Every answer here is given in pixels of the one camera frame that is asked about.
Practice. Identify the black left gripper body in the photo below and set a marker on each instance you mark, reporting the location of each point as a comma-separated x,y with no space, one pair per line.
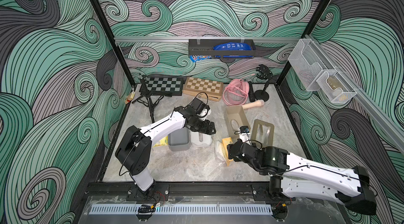
198,125

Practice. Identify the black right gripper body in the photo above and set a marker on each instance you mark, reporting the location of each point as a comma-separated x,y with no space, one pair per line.
231,146

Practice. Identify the khaki tissue box base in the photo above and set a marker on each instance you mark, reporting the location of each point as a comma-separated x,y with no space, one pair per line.
235,117

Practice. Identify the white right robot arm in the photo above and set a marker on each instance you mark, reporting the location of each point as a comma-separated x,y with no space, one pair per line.
293,176

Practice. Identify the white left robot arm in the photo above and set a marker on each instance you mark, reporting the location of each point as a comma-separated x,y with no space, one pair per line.
135,148

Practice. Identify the white tissue box lid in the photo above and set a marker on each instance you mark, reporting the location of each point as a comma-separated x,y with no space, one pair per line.
200,140

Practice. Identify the grey tissue box base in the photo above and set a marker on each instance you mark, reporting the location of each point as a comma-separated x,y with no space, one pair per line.
179,140

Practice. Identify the yellow tissue paper pack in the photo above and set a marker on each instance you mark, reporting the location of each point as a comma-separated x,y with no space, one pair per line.
162,143

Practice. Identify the wooden chessboard box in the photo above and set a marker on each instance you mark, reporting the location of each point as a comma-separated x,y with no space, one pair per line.
194,87

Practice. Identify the pink mesh food cover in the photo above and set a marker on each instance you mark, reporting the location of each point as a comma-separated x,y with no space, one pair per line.
236,93

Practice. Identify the black green chessboard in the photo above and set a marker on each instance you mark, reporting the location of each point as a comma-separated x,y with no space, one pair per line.
165,86

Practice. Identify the black tripod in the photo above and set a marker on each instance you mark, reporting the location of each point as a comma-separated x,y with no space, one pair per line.
145,98

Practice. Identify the wooden pestle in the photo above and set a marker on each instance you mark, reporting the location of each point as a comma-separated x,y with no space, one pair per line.
258,103

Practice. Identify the black remote control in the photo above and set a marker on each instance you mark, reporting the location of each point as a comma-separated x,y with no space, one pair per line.
251,94

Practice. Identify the blue plastic package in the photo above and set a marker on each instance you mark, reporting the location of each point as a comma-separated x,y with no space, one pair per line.
233,47

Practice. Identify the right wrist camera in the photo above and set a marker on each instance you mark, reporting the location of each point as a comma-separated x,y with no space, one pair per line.
244,131

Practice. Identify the black wall shelf basket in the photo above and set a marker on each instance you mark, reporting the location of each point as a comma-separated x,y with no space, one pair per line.
204,47

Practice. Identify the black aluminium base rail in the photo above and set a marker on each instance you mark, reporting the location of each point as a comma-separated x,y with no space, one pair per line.
259,191

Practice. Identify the clear wall bin large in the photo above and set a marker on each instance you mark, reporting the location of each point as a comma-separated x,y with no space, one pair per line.
307,64

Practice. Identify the clear wall bin small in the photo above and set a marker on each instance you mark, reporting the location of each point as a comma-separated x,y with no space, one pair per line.
337,88

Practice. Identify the white slotted cable duct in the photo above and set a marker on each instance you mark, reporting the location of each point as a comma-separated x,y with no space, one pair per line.
184,209

